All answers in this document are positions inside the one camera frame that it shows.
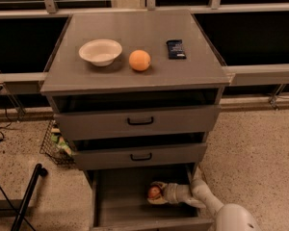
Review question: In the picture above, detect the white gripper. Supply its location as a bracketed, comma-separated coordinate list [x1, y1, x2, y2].
[147, 181, 194, 205]

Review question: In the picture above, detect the red apple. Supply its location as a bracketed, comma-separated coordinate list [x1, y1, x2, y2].
[147, 186, 161, 199]

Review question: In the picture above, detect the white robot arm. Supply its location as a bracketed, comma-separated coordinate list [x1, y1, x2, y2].
[147, 167, 262, 231]

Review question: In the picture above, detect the grey open bottom drawer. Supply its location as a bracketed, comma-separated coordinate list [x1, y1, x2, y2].
[90, 165, 213, 231]

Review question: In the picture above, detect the grey middle drawer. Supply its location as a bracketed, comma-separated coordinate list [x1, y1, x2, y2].
[72, 143, 207, 170]

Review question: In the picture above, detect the grey top drawer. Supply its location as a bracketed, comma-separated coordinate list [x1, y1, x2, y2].
[55, 105, 220, 141]

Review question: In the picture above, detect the grey drawer cabinet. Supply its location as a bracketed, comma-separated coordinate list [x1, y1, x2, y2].
[41, 11, 228, 231]

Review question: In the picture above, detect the black stand leg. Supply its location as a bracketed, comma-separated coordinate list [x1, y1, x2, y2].
[11, 164, 48, 231]

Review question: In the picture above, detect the orange fruit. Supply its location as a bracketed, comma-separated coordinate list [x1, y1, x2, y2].
[129, 50, 151, 71]

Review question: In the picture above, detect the dark blue snack bar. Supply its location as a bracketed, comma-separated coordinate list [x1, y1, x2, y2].
[167, 39, 186, 60]

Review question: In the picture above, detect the metal window railing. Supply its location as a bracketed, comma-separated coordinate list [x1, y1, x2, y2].
[0, 0, 289, 92]

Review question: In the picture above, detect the white ceramic bowl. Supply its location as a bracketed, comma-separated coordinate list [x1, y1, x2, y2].
[78, 39, 122, 66]

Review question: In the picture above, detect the black wire basket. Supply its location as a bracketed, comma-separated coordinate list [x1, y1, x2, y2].
[39, 120, 74, 166]

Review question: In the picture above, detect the black floor cable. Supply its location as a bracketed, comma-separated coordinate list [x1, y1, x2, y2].
[0, 173, 38, 231]

